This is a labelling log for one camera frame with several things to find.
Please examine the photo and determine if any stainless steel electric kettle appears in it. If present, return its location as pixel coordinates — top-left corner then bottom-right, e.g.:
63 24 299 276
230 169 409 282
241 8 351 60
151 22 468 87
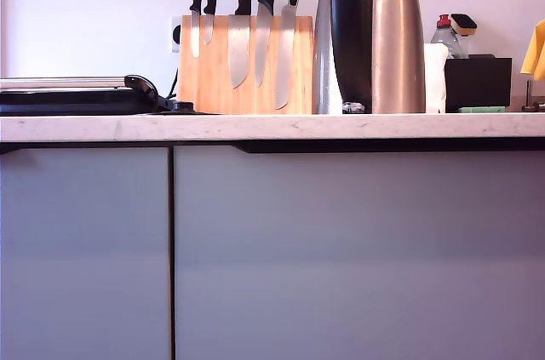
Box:
313 0 427 116

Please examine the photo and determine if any black round kettle base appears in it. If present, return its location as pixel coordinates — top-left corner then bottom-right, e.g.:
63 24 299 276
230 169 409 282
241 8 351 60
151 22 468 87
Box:
163 100 222 117

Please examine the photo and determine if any wooden knife block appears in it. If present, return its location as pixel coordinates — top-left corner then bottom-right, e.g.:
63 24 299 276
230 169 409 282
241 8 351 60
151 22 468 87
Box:
176 14 315 116

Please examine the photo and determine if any wide grey cabinet door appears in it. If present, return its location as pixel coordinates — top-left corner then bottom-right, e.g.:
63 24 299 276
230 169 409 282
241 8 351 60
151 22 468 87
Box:
173 146 545 360

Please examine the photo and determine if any white paper towel pack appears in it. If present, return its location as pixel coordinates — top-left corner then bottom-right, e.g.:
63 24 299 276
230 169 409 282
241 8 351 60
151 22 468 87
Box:
423 43 450 115

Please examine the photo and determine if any clear bottle red cap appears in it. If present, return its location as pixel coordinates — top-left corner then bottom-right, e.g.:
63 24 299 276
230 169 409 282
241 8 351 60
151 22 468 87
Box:
429 14 469 60

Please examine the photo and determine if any narrow grey cabinet door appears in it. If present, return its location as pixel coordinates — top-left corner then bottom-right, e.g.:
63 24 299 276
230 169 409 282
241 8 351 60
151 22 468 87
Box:
0 146 170 360

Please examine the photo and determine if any black electric grill metal bar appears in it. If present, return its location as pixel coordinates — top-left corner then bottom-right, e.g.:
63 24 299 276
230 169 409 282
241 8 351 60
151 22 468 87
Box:
0 74 174 117

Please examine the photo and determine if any black rectangular box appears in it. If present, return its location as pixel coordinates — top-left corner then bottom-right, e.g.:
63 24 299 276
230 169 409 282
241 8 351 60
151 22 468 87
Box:
444 53 513 113

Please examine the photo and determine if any black yellow sponge brush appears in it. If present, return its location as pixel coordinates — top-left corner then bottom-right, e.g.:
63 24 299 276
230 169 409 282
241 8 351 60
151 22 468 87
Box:
450 13 478 40

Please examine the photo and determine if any metal rod stand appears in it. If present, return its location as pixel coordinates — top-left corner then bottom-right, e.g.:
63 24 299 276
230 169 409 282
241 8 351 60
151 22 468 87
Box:
519 78 545 113

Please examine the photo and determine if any yellow cloth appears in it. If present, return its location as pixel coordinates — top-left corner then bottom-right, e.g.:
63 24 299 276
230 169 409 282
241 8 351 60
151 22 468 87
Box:
519 18 545 81

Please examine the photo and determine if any serrated bread knife black handle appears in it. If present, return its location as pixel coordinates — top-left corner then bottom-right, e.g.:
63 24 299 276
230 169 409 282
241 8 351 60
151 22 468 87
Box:
273 0 305 111

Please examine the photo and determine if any wide blade black handle knife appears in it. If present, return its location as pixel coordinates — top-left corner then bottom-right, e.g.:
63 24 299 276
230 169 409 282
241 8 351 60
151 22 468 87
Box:
227 0 254 90

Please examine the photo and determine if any carving knife curved black handle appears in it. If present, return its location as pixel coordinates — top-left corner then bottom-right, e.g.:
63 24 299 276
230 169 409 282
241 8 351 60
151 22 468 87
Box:
254 0 284 88

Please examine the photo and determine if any black kettle base cord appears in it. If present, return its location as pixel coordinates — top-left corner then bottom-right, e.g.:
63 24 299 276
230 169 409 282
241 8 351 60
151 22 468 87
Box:
167 66 181 101

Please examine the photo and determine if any short paring knife black handle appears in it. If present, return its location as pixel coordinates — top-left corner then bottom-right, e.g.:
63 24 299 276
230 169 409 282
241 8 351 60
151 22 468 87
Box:
202 0 220 47

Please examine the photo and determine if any slim utility knife black handle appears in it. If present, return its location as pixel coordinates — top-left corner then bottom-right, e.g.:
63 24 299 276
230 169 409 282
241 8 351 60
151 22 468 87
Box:
189 0 205 58

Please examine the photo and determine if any white wall socket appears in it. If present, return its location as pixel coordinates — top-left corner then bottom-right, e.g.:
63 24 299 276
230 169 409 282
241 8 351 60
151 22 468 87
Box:
170 14 183 54

